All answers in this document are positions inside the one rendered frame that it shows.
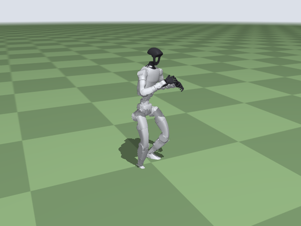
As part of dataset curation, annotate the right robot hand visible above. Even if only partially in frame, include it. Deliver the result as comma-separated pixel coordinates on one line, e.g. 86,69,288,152
163,75,178,87

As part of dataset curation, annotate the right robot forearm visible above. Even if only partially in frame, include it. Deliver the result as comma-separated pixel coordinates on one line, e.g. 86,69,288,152
141,80,166,95

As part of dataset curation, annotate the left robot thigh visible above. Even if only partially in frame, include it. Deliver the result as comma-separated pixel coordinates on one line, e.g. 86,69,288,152
149,106,169,142

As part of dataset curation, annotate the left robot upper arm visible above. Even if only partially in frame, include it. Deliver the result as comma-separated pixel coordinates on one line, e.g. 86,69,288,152
158,68,166,90

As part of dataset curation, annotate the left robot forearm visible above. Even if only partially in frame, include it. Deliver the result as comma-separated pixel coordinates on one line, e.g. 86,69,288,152
165,83,176,89

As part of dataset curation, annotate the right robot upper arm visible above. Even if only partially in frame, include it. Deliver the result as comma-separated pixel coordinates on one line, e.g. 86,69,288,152
137,69,148,97

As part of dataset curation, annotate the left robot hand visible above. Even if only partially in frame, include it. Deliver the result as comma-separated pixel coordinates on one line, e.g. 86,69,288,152
174,81,184,92

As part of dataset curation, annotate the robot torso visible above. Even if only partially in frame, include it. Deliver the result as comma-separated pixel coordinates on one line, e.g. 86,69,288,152
137,66,160,116

